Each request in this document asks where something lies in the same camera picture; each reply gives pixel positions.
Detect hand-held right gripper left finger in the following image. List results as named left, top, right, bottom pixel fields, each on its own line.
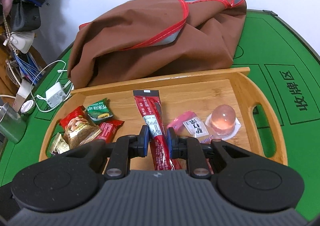
left=56, top=124, right=150, bottom=179

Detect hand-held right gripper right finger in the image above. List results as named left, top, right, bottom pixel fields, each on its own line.
left=167, top=127, right=263, bottom=179

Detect long red stick packet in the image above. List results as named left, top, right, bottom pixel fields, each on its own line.
left=132, top=89, right=182, bottom=171

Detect small red snack packet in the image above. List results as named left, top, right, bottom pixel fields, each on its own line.
left=96, top=120, right=125, bottom=144

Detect wooden tray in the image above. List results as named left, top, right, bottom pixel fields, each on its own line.
left=39, top=67, right=288, bottom=166

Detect green snack packet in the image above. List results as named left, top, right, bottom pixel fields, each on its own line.
left=85, top=98, right=115, bottom=119

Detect pink jelly cup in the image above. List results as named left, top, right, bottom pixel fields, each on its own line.
left=205, top=105, right=242, bottom=141

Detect gold snack packet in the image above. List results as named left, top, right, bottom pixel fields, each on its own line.
left=50, top=132, right=70, bottom=155

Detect pink snack packet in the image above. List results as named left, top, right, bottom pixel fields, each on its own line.
left=167, top=111, right=213, bottom=144

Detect red and gold nut packet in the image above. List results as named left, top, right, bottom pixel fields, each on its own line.
left=59, top=106, right=102, bottom=150

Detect brown cloth with red trim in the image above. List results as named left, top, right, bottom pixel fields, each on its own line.
left=67, top=0, right=248, bottom=89

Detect white charger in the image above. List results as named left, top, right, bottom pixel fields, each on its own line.
left=46, top=82, right=68, bottom=107

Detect white round case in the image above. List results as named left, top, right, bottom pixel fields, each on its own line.
left=21, top=100, right=35, bottom=115

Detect metal cup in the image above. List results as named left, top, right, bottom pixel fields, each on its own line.
left=0, top=103, right=27, bottom=144

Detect white pouch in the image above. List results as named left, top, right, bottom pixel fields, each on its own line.
left=10, top=31, right=35, bottom=54

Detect black pouch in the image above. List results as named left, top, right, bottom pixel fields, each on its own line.
left=10, top=4, right=42, bottom=33

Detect white charger cable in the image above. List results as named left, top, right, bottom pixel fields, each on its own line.
left=31, top=60, right=74, bottom=113

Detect blue lanyards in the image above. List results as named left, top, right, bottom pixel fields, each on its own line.
left=14, top=52, right=42, bottom=84

